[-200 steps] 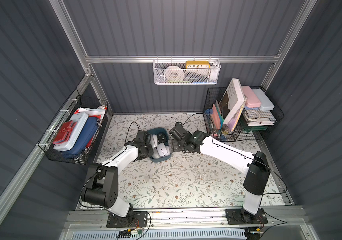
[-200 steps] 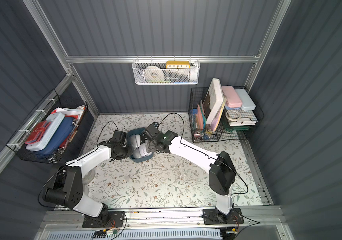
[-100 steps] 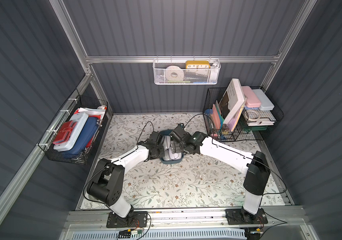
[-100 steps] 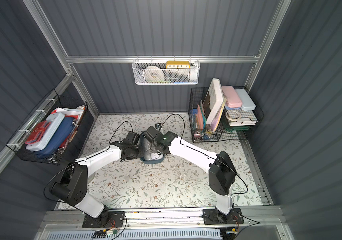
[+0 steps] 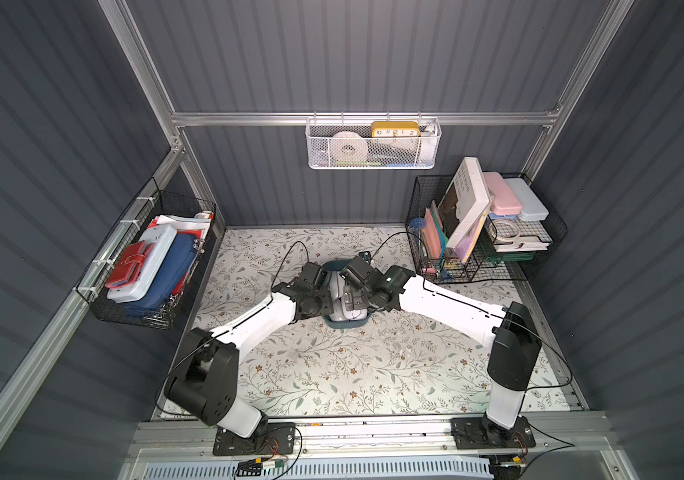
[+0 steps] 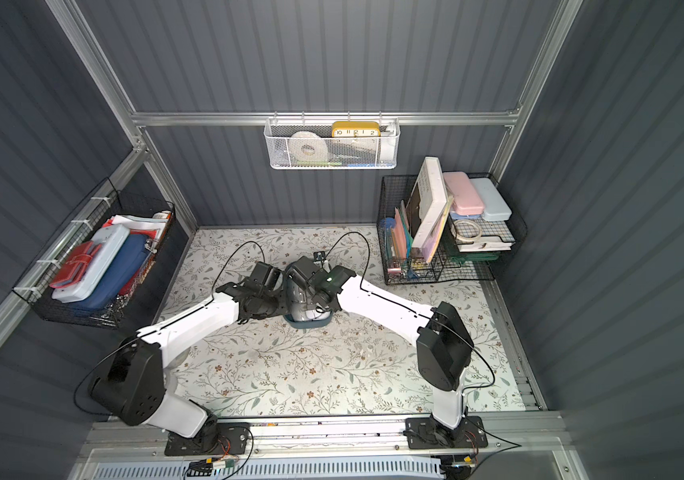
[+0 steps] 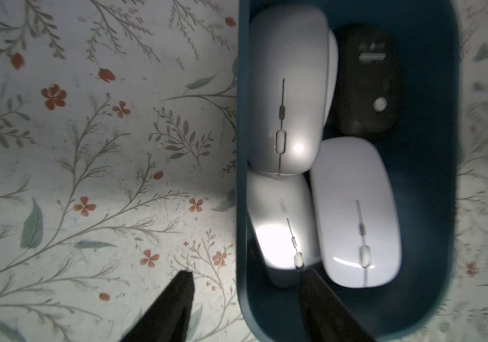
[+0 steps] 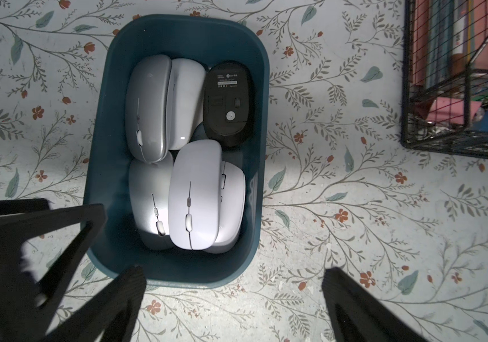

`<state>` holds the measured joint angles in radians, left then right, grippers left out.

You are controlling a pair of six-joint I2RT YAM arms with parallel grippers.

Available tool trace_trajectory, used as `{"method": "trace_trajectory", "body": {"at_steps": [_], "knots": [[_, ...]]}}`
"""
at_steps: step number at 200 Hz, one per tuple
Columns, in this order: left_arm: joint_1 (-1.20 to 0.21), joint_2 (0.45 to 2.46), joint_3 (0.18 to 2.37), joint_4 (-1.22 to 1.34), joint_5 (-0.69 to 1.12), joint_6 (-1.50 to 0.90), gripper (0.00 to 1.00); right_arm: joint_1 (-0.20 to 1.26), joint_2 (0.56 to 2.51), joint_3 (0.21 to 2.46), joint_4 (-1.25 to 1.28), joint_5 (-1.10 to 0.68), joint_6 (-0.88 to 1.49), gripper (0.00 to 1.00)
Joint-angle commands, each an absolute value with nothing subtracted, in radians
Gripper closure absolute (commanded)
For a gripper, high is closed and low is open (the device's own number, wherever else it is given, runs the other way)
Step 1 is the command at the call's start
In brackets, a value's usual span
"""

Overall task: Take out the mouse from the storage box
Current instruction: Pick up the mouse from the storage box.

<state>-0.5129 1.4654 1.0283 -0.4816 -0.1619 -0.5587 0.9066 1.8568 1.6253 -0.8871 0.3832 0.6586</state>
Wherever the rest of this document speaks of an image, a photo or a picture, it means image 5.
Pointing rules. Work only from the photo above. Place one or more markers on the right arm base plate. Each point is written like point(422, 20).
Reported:
point(476, 433)

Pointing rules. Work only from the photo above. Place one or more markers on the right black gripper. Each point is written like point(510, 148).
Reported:
point(363, 288)

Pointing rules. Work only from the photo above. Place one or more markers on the red wallet pouch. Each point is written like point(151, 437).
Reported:
point(128, 267)

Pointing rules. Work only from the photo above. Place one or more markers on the white tablet board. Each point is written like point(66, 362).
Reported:
point(464, 202)

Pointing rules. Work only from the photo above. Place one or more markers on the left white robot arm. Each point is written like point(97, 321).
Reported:
point(204, 380)

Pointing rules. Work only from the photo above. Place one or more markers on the black wire side basket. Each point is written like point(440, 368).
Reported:
point(154, 206)

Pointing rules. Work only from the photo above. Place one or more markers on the light blue pencil case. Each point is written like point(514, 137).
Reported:
point(533, 209)

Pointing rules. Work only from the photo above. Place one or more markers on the pink pencil case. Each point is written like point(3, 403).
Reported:
point(504, 201)

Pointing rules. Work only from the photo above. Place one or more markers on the white flat case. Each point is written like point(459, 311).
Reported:
point(162, 237)

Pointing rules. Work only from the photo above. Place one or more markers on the pink folders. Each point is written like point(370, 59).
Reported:
point(436, 238)

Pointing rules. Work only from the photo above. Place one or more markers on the teal plastic storage box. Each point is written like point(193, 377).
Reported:
point(337, 266)

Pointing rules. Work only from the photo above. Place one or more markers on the black wire desk organizer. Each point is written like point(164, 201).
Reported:
point(485, 263)

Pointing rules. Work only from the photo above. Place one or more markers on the yellow clock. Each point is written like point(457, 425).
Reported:
point(395, 129)

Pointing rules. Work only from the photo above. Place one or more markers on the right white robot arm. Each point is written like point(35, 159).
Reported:
point(507, 332)

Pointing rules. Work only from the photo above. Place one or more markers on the white logo mouse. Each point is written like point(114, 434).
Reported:
point(347, 302)

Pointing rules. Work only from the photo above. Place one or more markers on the white wire wall basket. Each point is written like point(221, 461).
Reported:
point(417, 153)

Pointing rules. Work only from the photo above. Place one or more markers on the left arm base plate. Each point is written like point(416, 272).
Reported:
point(267, 440)

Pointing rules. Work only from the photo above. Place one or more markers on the white tape roll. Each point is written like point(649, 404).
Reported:
point(348, 147)

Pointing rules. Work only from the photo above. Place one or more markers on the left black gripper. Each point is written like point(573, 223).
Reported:
point(323, 282)

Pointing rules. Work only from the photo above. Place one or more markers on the navy blue case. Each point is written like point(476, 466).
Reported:
point(172, 271)

